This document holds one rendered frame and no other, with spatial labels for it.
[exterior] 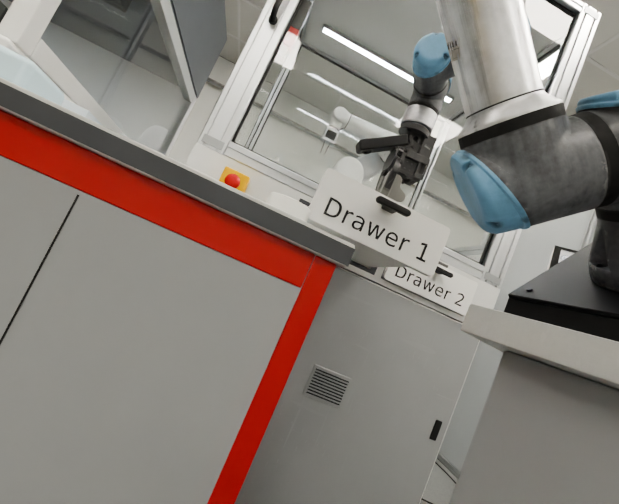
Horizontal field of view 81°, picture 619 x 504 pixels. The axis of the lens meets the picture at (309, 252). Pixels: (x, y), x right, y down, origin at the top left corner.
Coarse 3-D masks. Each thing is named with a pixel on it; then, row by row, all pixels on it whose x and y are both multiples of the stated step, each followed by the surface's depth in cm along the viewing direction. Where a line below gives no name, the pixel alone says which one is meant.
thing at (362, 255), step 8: (312, 224) 83; (328, 232) 84; (360, 248) 86; (352, 256) 102; (360, 256) 97; (368, 256) 92; (376, 256) 87; (384, 256) 83; (368, 264) 104; (376, 264) 98; (384, 264) 93; (392, 264) 88; (400, 264) 84
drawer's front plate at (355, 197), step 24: (336, 192) 72; (360, 192) 73; (312, 216) 71; (384, 216) 73; (408, 216) 74; (360, 240) 72; (384, 240) 73; (432, 240) 75; (408, 264) 74; (432, 264) 75
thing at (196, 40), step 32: (32, 0) 73; (160, 0) 116; (192, 0) 137; (224, 0) 168; (0, 32) 72; (32, 32) 75; (192, 32) 150; (224, 32) 188; (192, 64) 165; (64, 96) 93; (192, 96) 185
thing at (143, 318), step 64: (0, 128) 39; (64, 128) 39; (0, 192) 39; (64, 192) 40; (128, 192) 41; (192, 192) 41; (0, 256) 39; (64, 256) 40; (128, 256) 41; (192, 256) 42; (256, 256) 43; (320, 256) 44; (0, 320) 38; (64, 320) 39; (128, 320) 41; (192, 320) 42; (256, 320) 43; (0, 384) 38; (64, 384) 39; (128, 384) 40; (192, 384) 42; (256, 384) 43; (0, 448) 38; (64, 448) 39; (128, 448) 40; (192, 448) 41; (256, 448) 42
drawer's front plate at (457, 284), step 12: (384, 276) 107; (420, 276) 109; (432, 276) 109; (444, 276) 110; (456, 276) 111; (408, 288) 108; (420, 288) 108; (444, 288) 110; (456, 288) 111; (468, 288) 111; (432, 300) 109; (444, 300) 110; (456, 300) 110; (468, 300) 111; (456, 312) 111
